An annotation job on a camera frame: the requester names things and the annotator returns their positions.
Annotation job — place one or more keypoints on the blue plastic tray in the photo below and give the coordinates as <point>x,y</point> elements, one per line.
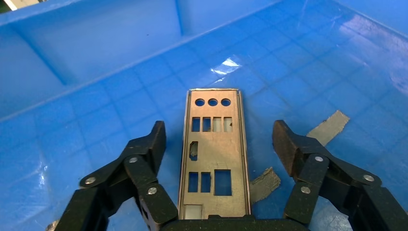
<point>95,111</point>

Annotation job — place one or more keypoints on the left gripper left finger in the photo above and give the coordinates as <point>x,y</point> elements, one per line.
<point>140,172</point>

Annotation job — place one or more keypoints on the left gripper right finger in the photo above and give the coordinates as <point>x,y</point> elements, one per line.
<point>318,178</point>

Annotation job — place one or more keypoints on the grey tape strip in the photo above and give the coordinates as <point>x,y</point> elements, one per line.
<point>264,186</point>
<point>330,127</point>

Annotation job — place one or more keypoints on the clear tape patch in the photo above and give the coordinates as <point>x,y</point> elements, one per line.
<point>227,66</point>

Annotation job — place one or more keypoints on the metal IO shield plate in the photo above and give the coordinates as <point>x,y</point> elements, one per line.
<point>220,153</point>

